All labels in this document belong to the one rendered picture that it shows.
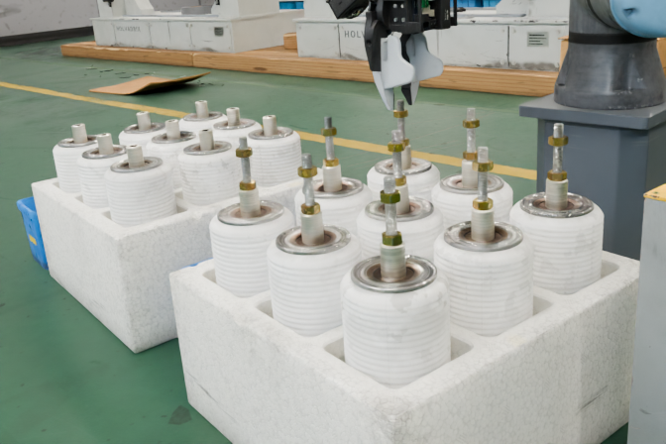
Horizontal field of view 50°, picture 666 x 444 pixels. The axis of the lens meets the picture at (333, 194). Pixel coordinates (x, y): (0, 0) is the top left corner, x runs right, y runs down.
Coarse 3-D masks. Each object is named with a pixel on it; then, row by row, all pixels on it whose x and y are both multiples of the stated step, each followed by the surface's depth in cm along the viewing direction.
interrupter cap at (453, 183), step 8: (448, 176) 87; (456, 176) 87; (488, 176) 86; (496, 176) 86; (440, 184) 84; (448, 184) 84; (456, 184) 85; (488, 184) 83; (496, 184) 83; (456, 192) 82; (464, 192) 81; (472, 192) 81; (488, 192) 81
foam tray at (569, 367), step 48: (192, 288) 79; (624, 288) 73; (192, 336) 82; (240, 336) 72; (288, 336) 67; (336, 336) 67; (480, 336) 65; (528, 336) 64; (576, 336) 69; (624, 336) 75; (192, 384) 86; (240, 384) 75; (288, 384) 66; (336, 384) 59; (432, 384) 58; (480, 384) 60; (528, 384) 65; (576, 384) 70; (624, 384) 77; (240, 432) 78; (288, 432) 69; (336, 432) 61; (384, 432) 55; (432, 432) 58; (480, 432) 62; (528, 432) 67; (576, 432) 72
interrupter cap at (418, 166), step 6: (384, 162) 96; (390, 162) 95; (414, 162) 95; (420, 162) 94; (426, 162) 94; (378, 168) 92; (384, 168) 92; (390, 168) 93; (414, 168) 91; (420, 168) 91; (426, 168) 91; (390, 174) 90; (408, 174) 90
